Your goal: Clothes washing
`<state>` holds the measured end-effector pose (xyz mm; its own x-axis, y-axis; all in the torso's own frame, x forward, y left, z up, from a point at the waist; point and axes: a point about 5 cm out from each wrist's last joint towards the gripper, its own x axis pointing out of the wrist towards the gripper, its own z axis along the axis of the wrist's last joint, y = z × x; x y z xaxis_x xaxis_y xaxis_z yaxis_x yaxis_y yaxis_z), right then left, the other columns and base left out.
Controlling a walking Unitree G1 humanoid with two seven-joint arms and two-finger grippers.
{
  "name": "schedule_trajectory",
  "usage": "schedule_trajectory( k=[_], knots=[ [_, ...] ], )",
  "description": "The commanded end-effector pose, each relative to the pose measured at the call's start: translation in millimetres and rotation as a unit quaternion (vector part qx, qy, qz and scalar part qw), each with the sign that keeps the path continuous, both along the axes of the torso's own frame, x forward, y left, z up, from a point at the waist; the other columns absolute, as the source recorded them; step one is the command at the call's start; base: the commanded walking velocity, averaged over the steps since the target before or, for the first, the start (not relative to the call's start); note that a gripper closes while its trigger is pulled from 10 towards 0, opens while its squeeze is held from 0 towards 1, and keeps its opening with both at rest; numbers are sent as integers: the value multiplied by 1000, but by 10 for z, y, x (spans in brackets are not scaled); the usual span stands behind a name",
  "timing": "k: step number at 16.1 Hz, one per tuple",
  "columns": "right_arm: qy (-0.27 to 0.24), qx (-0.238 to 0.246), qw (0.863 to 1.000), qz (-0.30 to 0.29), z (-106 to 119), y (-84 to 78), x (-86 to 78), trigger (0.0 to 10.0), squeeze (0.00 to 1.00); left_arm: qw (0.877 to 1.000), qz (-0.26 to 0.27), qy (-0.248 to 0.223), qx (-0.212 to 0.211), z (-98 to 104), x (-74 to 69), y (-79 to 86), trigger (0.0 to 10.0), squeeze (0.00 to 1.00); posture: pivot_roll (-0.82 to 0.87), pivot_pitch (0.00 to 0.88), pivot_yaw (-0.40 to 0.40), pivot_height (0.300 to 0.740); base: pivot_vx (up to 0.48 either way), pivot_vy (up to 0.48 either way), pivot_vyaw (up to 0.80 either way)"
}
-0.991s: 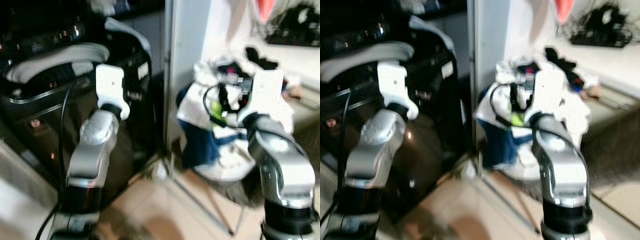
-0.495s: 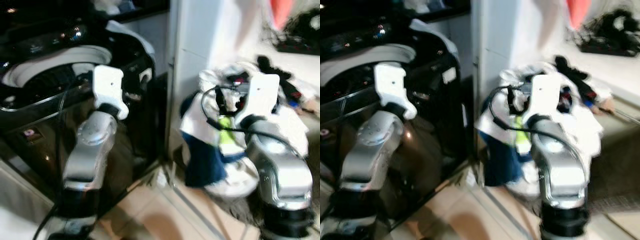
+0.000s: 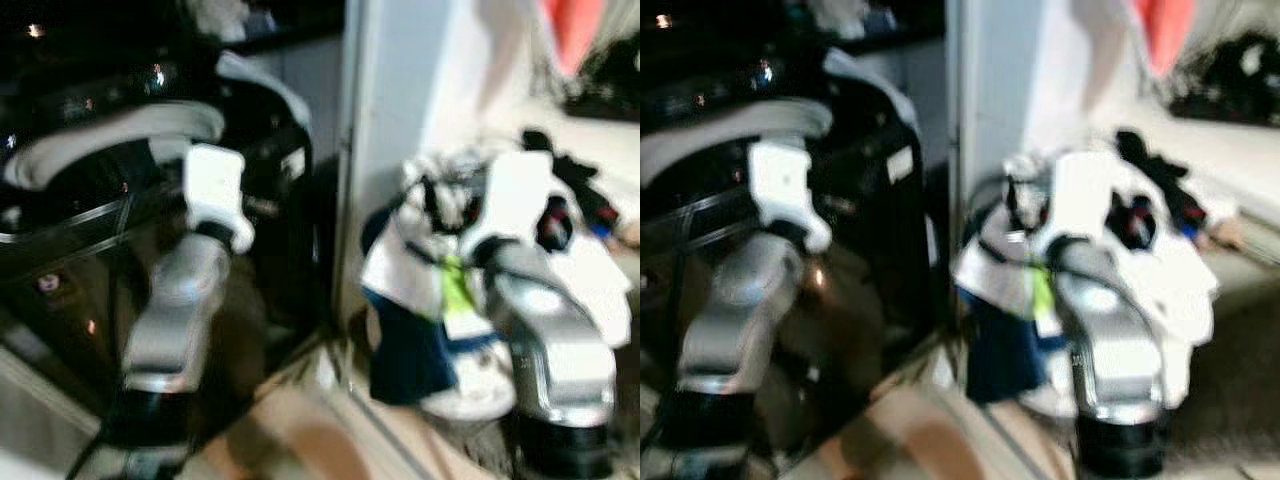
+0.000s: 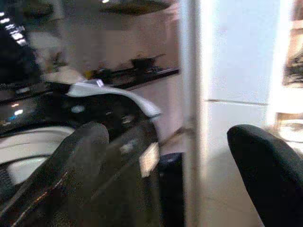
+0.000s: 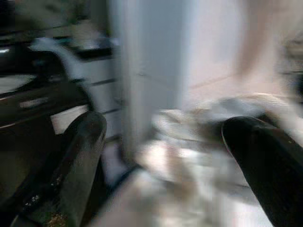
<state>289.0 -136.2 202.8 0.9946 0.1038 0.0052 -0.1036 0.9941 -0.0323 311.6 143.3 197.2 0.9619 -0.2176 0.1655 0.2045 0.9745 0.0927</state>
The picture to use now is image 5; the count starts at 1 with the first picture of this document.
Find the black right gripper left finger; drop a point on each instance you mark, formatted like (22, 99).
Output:
(71, 170)

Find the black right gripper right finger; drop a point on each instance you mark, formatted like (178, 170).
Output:
(267, 170)

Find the pile of light clothes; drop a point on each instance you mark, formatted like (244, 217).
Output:
(201, 132)

